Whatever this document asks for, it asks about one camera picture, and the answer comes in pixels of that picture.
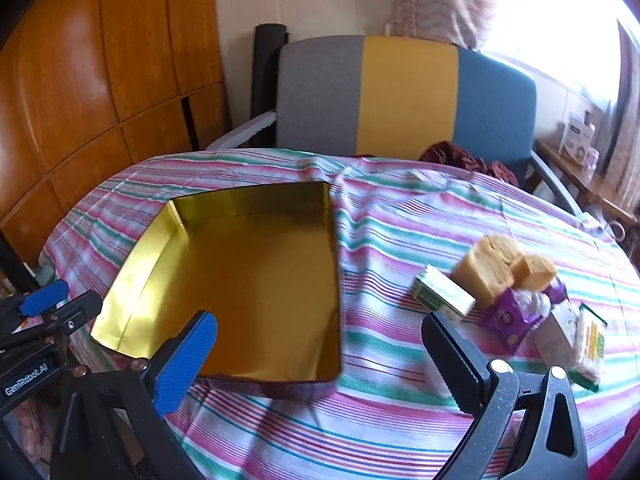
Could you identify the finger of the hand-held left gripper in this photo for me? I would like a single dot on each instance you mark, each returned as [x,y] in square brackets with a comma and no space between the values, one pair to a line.
[70,322]
[45,300]

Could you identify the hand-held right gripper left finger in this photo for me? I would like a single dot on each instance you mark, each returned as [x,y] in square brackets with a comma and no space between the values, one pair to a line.
[182,360]

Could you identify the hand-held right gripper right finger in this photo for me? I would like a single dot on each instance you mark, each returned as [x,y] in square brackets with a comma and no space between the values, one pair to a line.
[450,355]

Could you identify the green white carton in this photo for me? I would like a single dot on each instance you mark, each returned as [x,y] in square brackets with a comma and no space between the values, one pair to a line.
[440,295]

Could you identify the purple tissue packet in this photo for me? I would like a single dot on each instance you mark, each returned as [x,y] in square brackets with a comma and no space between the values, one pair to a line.
[502,322]
[557,290]

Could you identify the large yellow sponge block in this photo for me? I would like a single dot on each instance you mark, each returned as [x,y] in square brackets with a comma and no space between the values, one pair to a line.
[485,270]

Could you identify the clear white packet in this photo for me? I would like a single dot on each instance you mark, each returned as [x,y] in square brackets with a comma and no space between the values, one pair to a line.
[532,305]

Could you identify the gold tin box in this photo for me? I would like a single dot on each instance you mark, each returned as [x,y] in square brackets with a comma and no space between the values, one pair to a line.
[250,285]

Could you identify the white soap box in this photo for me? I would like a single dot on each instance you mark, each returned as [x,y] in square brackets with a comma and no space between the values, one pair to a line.
[555,335]

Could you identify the small yellow sponge block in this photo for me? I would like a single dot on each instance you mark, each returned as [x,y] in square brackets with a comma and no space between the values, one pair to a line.
[535,270]

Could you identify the green yellow noodle packet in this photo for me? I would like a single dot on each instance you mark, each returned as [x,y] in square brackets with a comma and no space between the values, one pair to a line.
[590,345]

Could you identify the striped tablecloth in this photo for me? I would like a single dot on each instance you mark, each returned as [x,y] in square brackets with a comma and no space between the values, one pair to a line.
[390,240]

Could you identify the dark red cloth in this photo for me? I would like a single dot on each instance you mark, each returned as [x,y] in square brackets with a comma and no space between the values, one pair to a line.
[450,155]

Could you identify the wooden wardrobe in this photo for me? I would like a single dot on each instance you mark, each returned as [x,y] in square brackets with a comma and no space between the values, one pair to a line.
[75,85]

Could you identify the wooden side table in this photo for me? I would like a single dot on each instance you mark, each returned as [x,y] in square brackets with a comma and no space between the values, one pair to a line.
[570,170]

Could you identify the white printed box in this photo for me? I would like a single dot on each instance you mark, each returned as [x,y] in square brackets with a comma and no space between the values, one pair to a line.
[575,135]

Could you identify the pink patterned curtain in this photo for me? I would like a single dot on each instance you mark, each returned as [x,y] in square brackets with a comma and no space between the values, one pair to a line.
[627,150]
[440,0]

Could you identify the grey yellow blue chair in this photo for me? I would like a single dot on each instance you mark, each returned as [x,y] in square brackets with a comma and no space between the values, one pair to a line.
[320,95]

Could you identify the black rolled mat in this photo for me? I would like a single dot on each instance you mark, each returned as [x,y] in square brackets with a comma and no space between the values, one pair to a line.
[265,75]

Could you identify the window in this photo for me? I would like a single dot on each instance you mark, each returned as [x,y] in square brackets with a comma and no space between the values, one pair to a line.
[550,10]

